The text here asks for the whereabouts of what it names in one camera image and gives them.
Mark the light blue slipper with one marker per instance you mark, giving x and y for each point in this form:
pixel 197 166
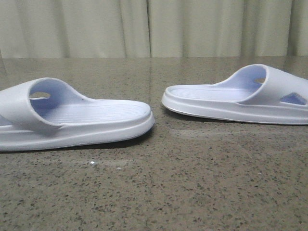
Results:
pixel 256 93
pixel 47 113

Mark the pale green curtain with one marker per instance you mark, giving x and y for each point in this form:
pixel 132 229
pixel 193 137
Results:
pixel 152 28

